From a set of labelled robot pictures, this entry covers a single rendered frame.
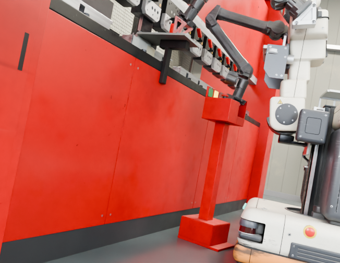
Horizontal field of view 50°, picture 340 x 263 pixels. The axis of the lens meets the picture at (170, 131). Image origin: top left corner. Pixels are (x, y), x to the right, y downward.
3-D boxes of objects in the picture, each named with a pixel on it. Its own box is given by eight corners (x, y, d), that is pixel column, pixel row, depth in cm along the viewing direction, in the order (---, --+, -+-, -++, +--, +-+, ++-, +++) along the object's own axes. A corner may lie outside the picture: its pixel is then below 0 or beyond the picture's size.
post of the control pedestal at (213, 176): (207, 220, 197) (225, 122, 199) (197, 217, 201) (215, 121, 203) (213, 219, 202) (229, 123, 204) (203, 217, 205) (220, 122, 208)
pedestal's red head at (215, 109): (227, 121, 191) (233, 87, 191) (201, 118, 200) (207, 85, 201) (243, 127, 207) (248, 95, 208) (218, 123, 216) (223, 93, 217)
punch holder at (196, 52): (192, 50, 231) (196, 25, 232) (180, 49, 235) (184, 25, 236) (201, 57, 245) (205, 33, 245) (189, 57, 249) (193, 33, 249)
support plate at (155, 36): (184, 35, 168) (184, 33, 168) (136, 33, 180) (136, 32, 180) (198, 47, 184) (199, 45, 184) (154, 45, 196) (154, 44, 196)
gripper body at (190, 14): (176, 13, 176) (185, 0, 175) (185, 21, 185) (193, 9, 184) (185, 20, 174) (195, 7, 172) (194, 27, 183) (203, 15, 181)
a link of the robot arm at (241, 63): (211, 12, 211) (212, 21, 221) (203, 18, 211) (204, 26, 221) (255, 70, 201) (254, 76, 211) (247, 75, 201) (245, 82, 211)
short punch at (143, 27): (140, 34, 184) (143, 15, 184) (136, 34, 185) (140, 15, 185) (149, 40, 193) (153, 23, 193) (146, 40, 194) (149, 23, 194)
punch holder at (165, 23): (162, 27, 196) (168, -3, 197) (149, 26, 200) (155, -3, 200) (174, 36, 209) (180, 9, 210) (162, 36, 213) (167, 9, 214)
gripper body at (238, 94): (230, 98, 212) (235, 86, 211) (245, 104, 206) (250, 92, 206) (225, 96, 207) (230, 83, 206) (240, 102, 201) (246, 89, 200)
